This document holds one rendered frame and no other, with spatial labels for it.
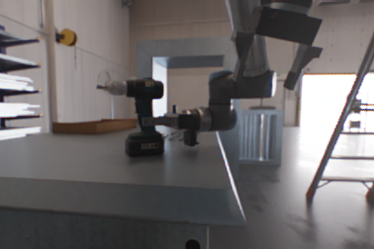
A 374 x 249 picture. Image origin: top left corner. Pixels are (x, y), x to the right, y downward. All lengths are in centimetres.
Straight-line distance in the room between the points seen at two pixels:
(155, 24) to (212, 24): 284
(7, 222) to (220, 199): 48
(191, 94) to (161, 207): 985
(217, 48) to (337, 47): 943
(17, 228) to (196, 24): 1068
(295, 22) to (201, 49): 191
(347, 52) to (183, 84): 737
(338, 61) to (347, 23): 163
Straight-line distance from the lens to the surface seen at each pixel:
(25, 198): 53
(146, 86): 62
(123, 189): 42
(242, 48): 47
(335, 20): 1174
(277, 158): 313
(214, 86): 74
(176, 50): 241
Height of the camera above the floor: 79
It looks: 5 degrees down
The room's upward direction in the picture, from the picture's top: straight up
